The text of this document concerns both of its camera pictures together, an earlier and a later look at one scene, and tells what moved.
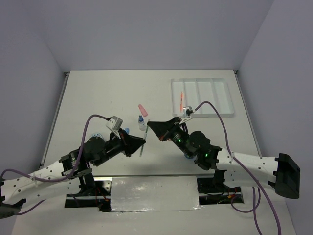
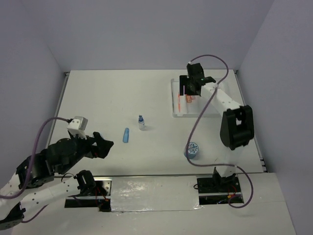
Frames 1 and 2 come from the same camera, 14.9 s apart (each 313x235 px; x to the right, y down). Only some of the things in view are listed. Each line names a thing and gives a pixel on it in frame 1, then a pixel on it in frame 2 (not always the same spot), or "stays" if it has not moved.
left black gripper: [130, 144] to [101, 150]
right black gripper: [163, 129] to [183, 81]
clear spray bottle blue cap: [141, 123] stays
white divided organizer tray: [191, 92] stays
